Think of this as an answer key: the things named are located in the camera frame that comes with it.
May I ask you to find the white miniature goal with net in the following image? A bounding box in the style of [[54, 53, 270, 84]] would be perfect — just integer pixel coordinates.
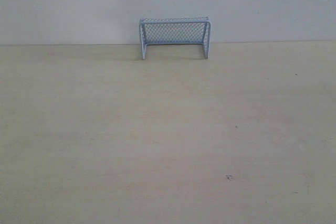
[[139, 17, 212, 59]]

